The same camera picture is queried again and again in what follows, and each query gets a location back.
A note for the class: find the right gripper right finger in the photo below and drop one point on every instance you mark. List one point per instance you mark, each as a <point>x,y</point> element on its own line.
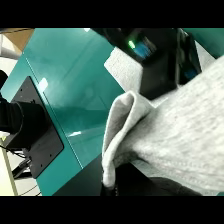
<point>146,185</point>

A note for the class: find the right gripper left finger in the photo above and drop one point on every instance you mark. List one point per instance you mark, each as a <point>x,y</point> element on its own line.
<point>83,181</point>

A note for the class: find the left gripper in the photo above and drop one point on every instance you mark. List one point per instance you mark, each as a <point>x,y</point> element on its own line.
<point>160,66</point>

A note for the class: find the grey garment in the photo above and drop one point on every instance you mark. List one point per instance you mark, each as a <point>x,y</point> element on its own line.
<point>180,133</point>

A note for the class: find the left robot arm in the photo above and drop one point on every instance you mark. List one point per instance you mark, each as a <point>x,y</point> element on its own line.
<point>23,123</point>

